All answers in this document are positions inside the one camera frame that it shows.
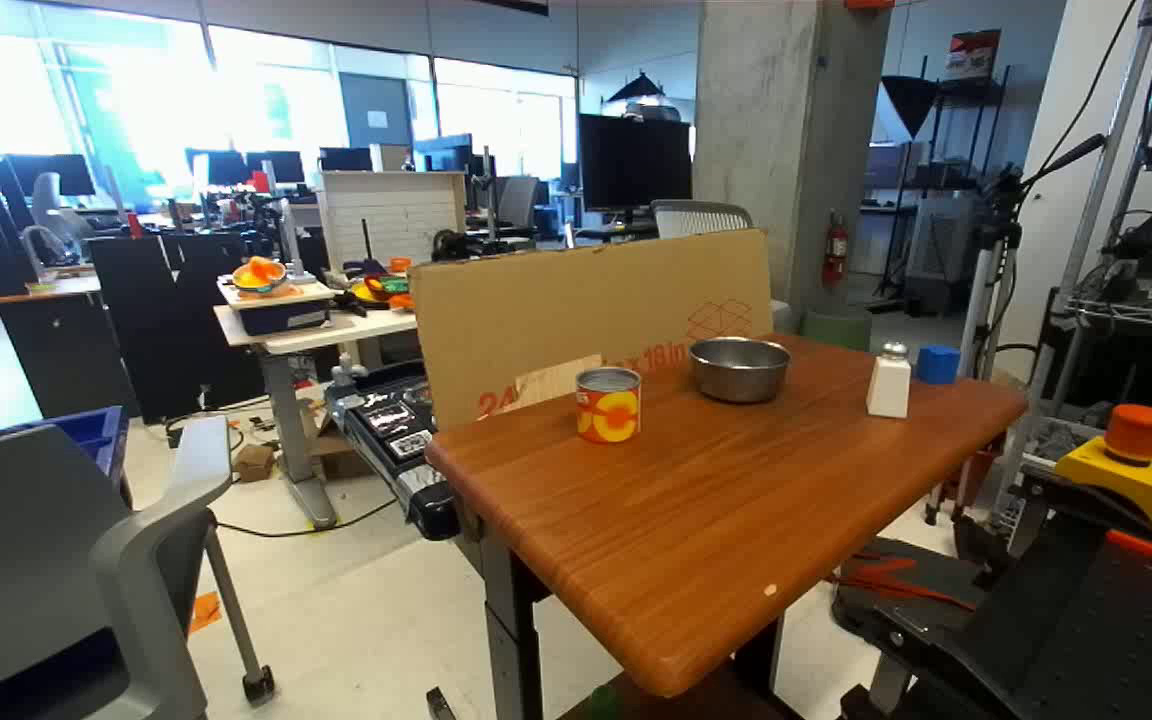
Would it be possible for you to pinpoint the white salt shaker silver cap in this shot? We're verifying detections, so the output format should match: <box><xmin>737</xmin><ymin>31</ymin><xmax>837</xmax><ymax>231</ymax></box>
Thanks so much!
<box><xmin>863</xmin><ymin>338</ymin><xmax>915</xmax><ymax>422</ymax></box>

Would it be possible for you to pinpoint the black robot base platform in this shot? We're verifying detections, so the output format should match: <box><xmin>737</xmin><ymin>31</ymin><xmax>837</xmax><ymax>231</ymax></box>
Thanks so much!
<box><xmin>827</xmin><ymin>499</ymin><xmax>1152</xmax><ymax>720</ymax></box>

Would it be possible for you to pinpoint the brown cardboard panel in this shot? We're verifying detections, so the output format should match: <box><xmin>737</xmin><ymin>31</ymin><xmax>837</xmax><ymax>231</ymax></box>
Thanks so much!
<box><xmin>409</xmin><ymin>226</ymin><xmax>776</xmax><ymax>432</ymax></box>

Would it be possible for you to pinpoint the orange and yellow tin can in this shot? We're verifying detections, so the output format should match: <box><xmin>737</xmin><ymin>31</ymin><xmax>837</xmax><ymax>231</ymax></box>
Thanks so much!
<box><xmin>570</xmin><ymin>363</ymin><xmax>642</xmax><ymax>449</ymax></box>

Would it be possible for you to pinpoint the stainless steel bowl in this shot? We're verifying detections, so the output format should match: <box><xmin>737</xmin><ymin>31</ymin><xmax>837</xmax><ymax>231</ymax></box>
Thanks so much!
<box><xmin>686</xmin><ymin>330</ymin><xmax>795</xmax><ymax>408</ymax></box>

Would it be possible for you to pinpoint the black control box with labels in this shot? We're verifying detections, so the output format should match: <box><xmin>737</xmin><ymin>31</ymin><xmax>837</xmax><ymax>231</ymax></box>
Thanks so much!
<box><xmin>333</xmin><ymin>372</ymin><xmax>465</xmax><ymax>543</ymax></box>

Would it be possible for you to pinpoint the large black monitor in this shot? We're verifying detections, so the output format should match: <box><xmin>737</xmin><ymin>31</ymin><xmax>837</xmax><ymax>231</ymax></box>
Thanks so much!
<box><xmin>577</xmin><ymin>113</ymin><xmax>696</xmax><ymax>213</ymax></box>

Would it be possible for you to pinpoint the pile of colourful toys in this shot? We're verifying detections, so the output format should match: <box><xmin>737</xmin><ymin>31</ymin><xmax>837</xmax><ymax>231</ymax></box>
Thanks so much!
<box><xmin>345</xmin><ymin>255</ymin><xmax>421</xmax><ymax>317</ymax></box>

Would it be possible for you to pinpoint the white partition board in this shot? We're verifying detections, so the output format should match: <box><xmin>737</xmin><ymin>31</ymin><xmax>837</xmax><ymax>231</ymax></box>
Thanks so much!
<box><xmin>316</xmin><ymin>167</ymin><xmax>467</xmax><ymax>279</ymax></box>

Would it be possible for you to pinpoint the dark metal table leg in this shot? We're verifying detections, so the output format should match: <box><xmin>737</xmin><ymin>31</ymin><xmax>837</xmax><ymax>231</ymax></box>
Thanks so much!
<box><xmin>457</xmin><ymin>525</ymin><xmax>551</xmax><ymax>720</ymax></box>

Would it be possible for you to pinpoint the black lamp shade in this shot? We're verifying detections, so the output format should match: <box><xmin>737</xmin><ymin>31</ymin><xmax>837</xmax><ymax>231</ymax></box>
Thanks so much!
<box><xmin>604</xmin><ymin>68</ymin><xmax>673</xmax><ymax>108</ymax></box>

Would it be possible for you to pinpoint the red fire extinguisher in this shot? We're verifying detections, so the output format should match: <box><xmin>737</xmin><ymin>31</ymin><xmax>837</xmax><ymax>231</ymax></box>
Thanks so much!
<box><xmin>819</xmin><ymin>213</ymin><xmax>855</xmax><ymax>291</ymax></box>

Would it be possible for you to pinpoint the white height-adjustable desk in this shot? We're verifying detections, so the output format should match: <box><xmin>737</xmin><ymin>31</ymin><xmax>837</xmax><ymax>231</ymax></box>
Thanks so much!
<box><xmin>210</xmin><ymin>295</ymin><xmax>422</xmax><ymax>532</ymax></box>

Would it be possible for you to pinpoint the black tray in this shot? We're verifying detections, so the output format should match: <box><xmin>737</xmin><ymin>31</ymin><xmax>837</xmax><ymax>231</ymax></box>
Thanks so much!
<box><xmin>217</xmin><ymin>271</ymin><xmax>334</xmax><ymax>338</ymax></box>

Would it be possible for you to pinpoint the orange and yellow toy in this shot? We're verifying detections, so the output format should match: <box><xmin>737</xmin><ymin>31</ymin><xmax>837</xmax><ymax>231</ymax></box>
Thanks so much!
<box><xmin>226</xmin><ymin>255</ymin><xmax>291</xmax><ymax>299</ymax></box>

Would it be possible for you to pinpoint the blue plastic cup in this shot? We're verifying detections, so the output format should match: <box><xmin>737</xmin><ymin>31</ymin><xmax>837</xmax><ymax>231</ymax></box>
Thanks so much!
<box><xmin>915</xmin><ymin>343</ymin><xmax>963</xmax><ymax>389</ymax></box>

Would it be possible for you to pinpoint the black office chair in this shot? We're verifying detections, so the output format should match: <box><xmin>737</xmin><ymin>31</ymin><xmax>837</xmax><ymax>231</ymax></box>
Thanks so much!
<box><xmin>84</xmin><ymin>226</ymin><xmax>263</xmax><ymax>422</ymax></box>

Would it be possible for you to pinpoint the blue plastic bin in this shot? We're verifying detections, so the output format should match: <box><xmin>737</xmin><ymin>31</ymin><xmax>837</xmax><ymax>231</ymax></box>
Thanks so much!
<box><xmin>47</xmin><ymin>402</ymin><xmax>130</xmax><ymax>484</ymax></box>

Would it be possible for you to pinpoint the black equipment cart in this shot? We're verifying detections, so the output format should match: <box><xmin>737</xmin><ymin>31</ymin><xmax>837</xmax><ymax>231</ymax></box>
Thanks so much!
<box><xmin>1034</xmin><ymin>213</ymin><xmax>1152</xmax><ymax>418</ymax></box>

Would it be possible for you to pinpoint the yellow emergency stop button box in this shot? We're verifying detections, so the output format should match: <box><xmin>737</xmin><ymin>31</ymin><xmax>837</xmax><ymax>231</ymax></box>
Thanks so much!
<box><xmin>1053</xmin><ymin>398</ymin><xmax>1152</xmax><ymax>532</ymax></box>

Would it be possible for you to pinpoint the grey office chair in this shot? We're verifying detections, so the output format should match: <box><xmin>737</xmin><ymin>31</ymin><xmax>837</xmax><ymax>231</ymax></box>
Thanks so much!
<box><xmin>0</xmin><ymin>410</ymin><xmax>281</xmax><ymax>720</ymax></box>

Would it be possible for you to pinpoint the black floor cable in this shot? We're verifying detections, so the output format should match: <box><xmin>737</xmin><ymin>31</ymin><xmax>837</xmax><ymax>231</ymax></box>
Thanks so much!
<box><xmin>210</xmin><ymin>496</ymin><xmax>400</xmax><ymax>543</ymax></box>

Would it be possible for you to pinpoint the camera tripod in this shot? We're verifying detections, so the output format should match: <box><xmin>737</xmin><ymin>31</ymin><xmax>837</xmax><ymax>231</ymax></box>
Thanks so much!
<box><xmin>955</xmin><ymin>131</ymin><xmax>1112</xmax><ymax>384</ymax></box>

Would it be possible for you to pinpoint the red wall sign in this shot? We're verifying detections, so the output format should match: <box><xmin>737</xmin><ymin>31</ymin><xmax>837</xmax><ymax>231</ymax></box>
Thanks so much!
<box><xmin>942</xmin><ymin>29</ymin><xmax>1004</xmax><ymax>83</ymax></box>

